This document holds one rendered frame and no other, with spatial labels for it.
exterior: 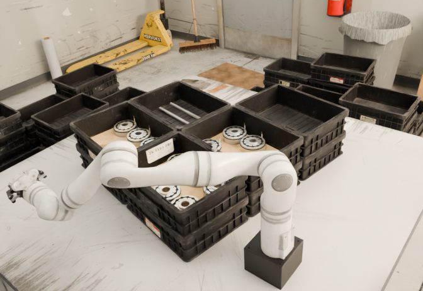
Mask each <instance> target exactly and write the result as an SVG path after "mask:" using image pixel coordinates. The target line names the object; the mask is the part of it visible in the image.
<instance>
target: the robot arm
mask: <svg viewBox="0 0 423 291"><path fill-rule="evenodd" d="M23 172H24V174H23V175H22V176H20V177H19V178H18V179H17V180H15V181H14V182H13V183H12V184H11V183H10V182H9V183H8V184H9V185H8V187H9V189H10V190H7V191H6V194H7V196H8V198H9V199H10V201H11V202H12V203H15V202H16V199H17V198H18V197H20V198H23V199H24V200H26V201H27V202H28V203H29V204H30V205H32V206H34V207H35V208H36V210H37V214H38V216H39V218H41V219H43V220H52V221H68V220H71V219H72V218H73V217H74V216H75V214H76V212H77V211H78V209H79V207H81V206H83V205H84V204H85V203H87V202H88V201H90V199H92V197H93V196H94V195H95V194H96V192H97V191H98V189H99V187H100V186H101V184H104V185H105V186H108V187H111V188H137V187H146V186H215V185H219V184H220V183H223V182H225V181H227V180H229V179H231V178H233V177H236V176H243V175H251V176H260V177H261V179H262V182H263V184H264V192H263V193H262V195H261V249H262V251H263V253H264V254H266V255H267V256H269V257H272V258H281V259H285V258H286V256H287V255H288V254H289V252H290V251H291V250H292V249H293V248H294V235H295V225H294V224H292V213H293V202H294V201H295V197H296V185H297V175H296V171H295V169H294V167H293V166H292V164H291V163H290V161H289V159H288V158H287V157H286V156H285V155H284V154H283V153H282V152H280V151H257V152H206V151H189V152H185V153H183V154H181V155H179V156H177V157H175V158H174V159H171V160H170V161H168V162H166V163H164V164H162V165H160V166H156V167H151V168H138V154H137V149H136V147H135V146H134V145H133V144H132V143H130V142H127V141H124V140H117V141H114V142H111V143H109V144H108V145H106V146H105V147H104V148H103V149H102V150H101V152H100V153H99V154H98V155H97V156H96V158H95V159H94V160H93V162H92V163H91V164H90V165H89V166H88V167H87V168H86V169H85V170H84V172H83V173H82V174H81V175H80V176H79V177H78V178H76V179H75V180H74V181H73V182H72V183H70V184H69V185H67V186H66V187H65V188H64V189H63V190H62V191H61V192H60V193H59V196H57V194H56V193H55V192H54V191H53V190H51V189H50V188H49V187H48V186H47V185H46V184H44V183H42V182H41V179H42V178H46V177H47V175H46V174H45V173H44V172H43V171H40V170H37V169H35V168H31V169H30V170H28V171H23ZM13 193H16V195H14V194H13Z"/></svg>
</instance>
